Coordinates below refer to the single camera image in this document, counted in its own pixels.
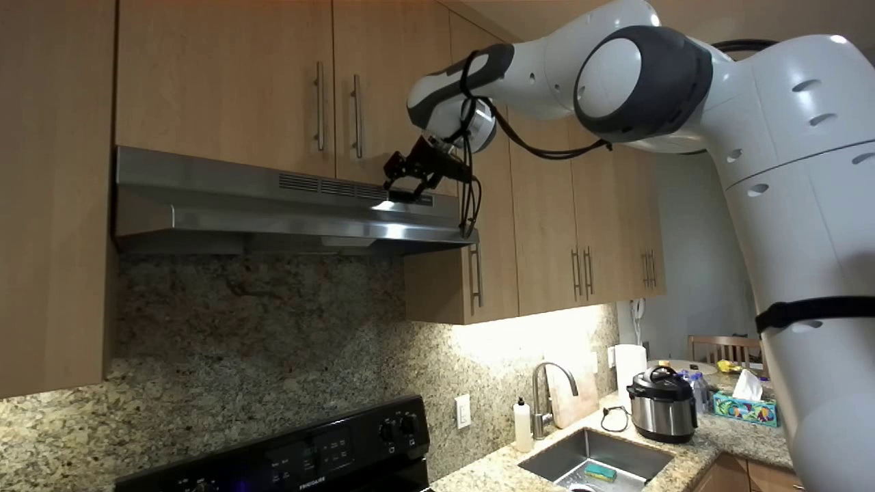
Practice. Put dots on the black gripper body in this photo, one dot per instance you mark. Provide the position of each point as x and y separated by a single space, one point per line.
434 162

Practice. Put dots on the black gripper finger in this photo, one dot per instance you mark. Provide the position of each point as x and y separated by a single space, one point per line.
417 193
395 171

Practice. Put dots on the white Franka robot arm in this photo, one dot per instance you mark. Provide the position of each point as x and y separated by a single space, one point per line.
802 201

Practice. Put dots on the black stove control console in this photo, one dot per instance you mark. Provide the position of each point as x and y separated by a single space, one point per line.
302 451

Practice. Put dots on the stainless steel range hood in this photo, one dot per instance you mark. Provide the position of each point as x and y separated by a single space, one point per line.
228 205

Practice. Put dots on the metal kitchen faucet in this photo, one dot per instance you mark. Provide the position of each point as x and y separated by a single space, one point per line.
541 401

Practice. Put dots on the white soap bottle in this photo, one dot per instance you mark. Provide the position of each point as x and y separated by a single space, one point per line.
522 427

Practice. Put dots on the white paper towel roll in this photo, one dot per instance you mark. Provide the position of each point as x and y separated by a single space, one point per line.
629 365

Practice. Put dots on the stainless steel sink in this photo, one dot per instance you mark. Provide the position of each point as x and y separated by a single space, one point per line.
582 451

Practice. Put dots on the silver black pressure cooker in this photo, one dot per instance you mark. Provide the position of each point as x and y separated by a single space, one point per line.
663 410

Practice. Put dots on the wooden chair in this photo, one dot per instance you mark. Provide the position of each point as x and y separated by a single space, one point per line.
720 342

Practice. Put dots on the green yellow sponge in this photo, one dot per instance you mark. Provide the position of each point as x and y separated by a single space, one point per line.
601 475

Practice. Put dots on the clear plastic bottle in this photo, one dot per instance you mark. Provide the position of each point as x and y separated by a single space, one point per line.
701 387

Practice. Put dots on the yellow fruit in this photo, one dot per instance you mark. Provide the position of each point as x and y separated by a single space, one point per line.
724 367

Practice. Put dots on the green tissue box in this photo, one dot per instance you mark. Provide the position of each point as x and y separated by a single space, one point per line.
734 406

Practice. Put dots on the long wooden wall cabinet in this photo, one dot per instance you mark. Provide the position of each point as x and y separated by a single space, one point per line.
547 264

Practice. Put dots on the two-door wooden wall cabinet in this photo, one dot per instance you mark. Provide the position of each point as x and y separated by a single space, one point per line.
228 82

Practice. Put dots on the white wall outlet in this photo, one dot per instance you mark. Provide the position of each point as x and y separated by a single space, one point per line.
463 410

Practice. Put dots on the small white wall device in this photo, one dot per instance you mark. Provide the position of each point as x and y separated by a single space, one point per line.
635 311

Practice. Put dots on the tall wooden wall cabinet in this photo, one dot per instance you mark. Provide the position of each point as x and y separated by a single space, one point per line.
56 182

